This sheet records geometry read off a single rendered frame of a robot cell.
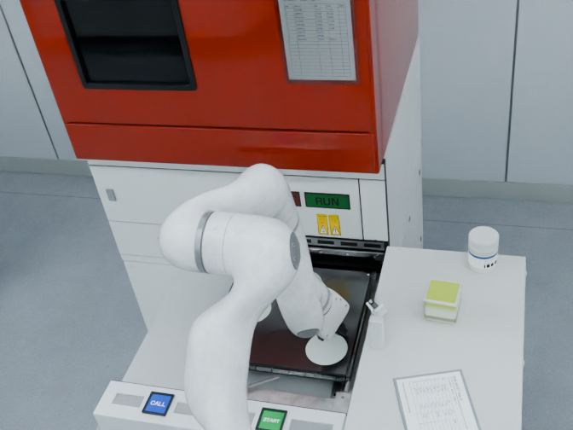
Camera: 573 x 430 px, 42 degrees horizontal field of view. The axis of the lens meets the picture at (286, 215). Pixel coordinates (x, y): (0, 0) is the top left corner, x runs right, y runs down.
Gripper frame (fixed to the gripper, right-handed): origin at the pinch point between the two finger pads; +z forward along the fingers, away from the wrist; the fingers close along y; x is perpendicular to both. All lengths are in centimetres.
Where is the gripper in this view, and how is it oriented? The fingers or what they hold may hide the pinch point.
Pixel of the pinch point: (338, 328)
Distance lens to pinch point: 181.3
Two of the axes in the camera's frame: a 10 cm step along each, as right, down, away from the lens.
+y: 5.4, -8.1, 2.3
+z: 3.9, 4.8, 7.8
